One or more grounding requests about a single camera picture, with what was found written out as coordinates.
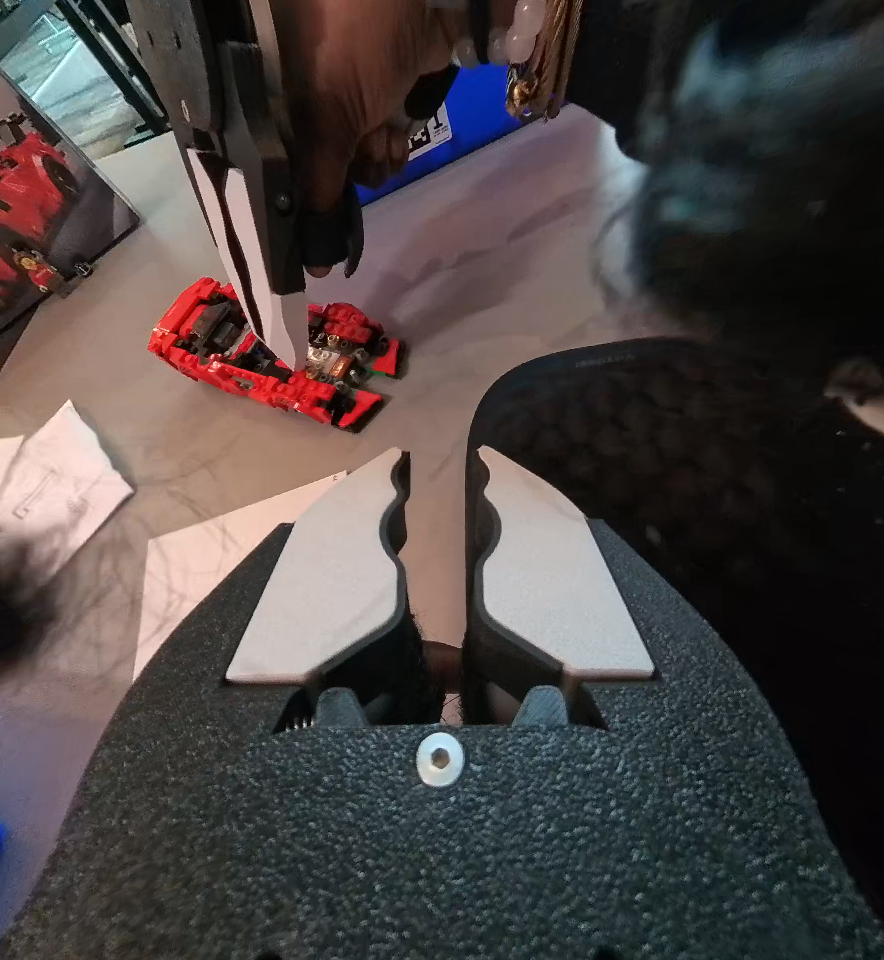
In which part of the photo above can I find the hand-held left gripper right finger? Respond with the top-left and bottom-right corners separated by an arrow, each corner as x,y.
463,446 -> 657,726

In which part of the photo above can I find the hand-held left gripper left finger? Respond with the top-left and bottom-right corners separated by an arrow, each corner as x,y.
224,447 -> 444,725

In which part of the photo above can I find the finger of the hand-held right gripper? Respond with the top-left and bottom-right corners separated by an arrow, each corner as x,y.
226,166 -> 311,374
185,148 -> 276,355

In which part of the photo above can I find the red toy brick car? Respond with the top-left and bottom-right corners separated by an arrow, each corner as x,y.
148,276 -> 406,435

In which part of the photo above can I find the person's right hand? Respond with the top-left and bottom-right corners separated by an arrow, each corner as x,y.
277,0 -> 480,216

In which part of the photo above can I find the black metal shelf rack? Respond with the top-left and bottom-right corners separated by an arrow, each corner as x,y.
0,0 -> 170,163

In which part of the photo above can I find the open toy brick instruction booklet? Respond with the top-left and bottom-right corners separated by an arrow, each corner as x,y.
133,471 -> 350,681

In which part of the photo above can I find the black chair armrest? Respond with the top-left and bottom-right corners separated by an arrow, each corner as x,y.
466,337 -> 884,676

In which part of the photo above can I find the toy car set box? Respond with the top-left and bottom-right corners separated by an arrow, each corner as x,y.
0,30 -> 141,366

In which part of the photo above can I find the white folded paper leaflet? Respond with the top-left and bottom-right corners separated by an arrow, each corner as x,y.
0,399 -> 137,579

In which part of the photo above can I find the blue bin with white label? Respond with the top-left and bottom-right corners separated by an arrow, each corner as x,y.
355,63 -> 533,210

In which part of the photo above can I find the pale bead bracelet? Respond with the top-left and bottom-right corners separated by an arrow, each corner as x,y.
453,0 -> 552,71

